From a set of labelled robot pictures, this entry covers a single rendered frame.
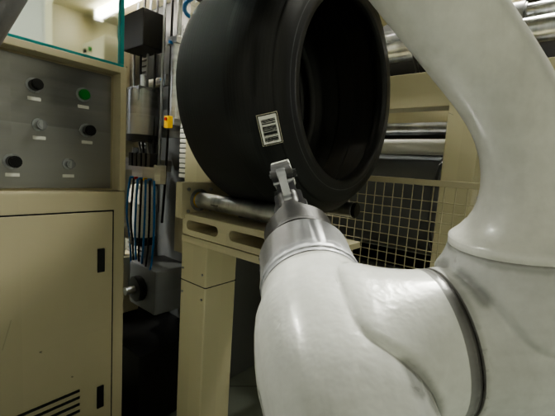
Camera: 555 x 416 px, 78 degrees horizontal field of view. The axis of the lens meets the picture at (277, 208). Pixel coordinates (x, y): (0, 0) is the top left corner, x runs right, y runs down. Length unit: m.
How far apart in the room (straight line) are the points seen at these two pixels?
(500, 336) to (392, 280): 0.07
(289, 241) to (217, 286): 0.86
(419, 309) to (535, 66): 0.15
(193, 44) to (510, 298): 0.71
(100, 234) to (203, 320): 0.41
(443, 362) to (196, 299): 0.98
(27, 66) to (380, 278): 1.04
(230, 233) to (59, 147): 0.56
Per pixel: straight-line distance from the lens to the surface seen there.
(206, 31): 0.78
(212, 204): 0.91
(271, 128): 0.66
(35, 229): 1.09
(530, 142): 0.26
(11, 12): 0.33
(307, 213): 0.34
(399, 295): 0.24
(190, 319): 1.20
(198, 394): 1.28
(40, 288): 1.14
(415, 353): 0.22
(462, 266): 0.26
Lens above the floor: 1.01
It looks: 7 degrees down
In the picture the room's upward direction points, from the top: 4 degrees clockwise
